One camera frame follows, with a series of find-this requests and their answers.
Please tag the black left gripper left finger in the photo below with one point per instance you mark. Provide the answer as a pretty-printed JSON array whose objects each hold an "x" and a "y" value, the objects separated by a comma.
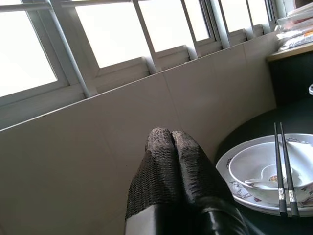
[{"x": 151, "y": 186}]

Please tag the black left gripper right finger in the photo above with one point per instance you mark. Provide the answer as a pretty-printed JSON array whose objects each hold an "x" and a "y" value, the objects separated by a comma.
[{"x": 203, "y": 186}]

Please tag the white framed window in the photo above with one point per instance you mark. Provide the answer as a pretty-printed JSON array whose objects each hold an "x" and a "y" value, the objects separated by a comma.
[{"x": 36, "y": 49}]

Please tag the black chopstick silver band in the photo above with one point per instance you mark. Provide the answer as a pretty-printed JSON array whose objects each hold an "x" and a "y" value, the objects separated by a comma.
[
  {"x": 288, "y": 171},
  {"x": 279, "y": 171}
]

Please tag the dark cabinet wooden top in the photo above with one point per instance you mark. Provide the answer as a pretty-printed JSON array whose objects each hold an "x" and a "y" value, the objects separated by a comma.
[{"x": 288, "y": 78}]

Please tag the white ceramic spoon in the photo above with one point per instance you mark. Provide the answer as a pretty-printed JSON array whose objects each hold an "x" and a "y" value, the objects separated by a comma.
[{"x": 259, "y": 184}]

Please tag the white plate line flower print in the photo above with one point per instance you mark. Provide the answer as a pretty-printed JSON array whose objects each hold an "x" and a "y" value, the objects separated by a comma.
[{"x": 244, "y": 198}]

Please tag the white ceramic bowl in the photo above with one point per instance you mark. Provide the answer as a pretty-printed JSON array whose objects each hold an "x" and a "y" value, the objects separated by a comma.
[{"x": 244, "y": 166}]

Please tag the small floral ceramic bowl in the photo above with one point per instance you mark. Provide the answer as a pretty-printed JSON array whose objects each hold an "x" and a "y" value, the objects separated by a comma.
[{"x": 311, "y": 89}]

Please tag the round black table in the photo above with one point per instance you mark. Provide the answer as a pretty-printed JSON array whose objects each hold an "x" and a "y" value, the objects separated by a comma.
[{"x": 256, "y": 122}]

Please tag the white printed plastic package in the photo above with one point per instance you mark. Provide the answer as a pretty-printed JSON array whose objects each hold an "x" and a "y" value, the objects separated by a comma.
[{"x": 293, "y": 41}]

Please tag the clear plastic package pink contents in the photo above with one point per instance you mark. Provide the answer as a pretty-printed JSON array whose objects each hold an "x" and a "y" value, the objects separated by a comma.
[{"x": 300, "y": 14}]

